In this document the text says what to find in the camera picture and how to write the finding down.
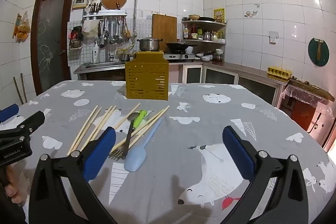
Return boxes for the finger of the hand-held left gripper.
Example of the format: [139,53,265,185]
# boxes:
[0,111,46,147]
[0,104,20,123]

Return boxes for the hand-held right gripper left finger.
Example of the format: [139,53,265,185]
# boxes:
[28,126,118,224]

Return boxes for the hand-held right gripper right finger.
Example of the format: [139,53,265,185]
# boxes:
[222,125,309,224]

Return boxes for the bunch of wooden chopsticks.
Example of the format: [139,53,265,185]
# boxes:
[67,103,170,157]

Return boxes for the yellow perforated utensil holder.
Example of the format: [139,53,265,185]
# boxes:
[125,51,169,101]

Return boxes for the hanging kitchen utensils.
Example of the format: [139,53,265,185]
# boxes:
[97,17,132,46]

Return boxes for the person's left hand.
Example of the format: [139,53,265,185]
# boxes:
[4,165,28,199]

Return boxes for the thin wooden stick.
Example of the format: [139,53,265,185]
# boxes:
[20,73,28,104]
[13,77,25,105]

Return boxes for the dark metal fork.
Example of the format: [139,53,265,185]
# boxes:
[109,112,140,161]

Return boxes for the light blue plastic spatula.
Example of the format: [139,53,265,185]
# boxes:
[124,117,163,172]

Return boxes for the grey printed tablecloth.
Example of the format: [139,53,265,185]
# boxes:
[16,80,332,224]

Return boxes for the red cabinet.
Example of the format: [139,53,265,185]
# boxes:
[291,99,317,131]

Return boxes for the kitchen counter cabinet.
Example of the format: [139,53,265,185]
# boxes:
[168,61,289,109]

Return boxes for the brown framed glass door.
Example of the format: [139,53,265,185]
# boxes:
[31,0,76,96]

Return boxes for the hanging plastic bags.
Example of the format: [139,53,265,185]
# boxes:
[13,12,31,42]

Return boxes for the clear plastic sheet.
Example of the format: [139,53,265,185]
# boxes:
[281,84,336,135]

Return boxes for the steel kitchen sink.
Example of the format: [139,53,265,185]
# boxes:
[73,61,126,75]

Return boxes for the yellow egg carton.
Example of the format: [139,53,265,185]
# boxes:
[267,67,293,79]

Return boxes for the long wooden board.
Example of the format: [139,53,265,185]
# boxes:
[289,78,335,102]

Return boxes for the white soap bottle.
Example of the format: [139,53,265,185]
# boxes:
[92,42,100,63]

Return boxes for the steel faucet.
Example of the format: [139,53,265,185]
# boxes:
[101,30,114,62]

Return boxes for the stack of white bowls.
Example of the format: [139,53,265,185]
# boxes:
[196,53,214,63]

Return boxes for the steel gas stove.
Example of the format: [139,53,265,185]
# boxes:
[159,51,196,63]

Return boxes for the white cloth bag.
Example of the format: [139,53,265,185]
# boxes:
[81,20,100,38]

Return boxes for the steel cooking pot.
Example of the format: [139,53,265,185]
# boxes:
[136,37,163,52]

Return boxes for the black wok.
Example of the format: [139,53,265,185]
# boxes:
[166,42,198,54]

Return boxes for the green round board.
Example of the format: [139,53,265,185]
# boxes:
[308,37,330,67]

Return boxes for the row of condiment bottles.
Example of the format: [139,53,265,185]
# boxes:
[183,24,225,40]

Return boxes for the steel corner shelf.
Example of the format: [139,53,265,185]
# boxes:
[181,19,227,45]

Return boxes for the rectangular wooden cutting board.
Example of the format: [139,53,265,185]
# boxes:
[152,13,177,51]

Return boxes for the hanging wooden handled tool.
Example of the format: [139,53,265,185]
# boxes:
[315,38,323,62]

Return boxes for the dark handled kitchen knives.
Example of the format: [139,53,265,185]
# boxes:
[89,2,102,14]

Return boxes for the steel wall utensil rack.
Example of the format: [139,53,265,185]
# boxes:
[82,10,128,21]

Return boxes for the yellow wall poster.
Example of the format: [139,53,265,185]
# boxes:
[213,7,226,23]

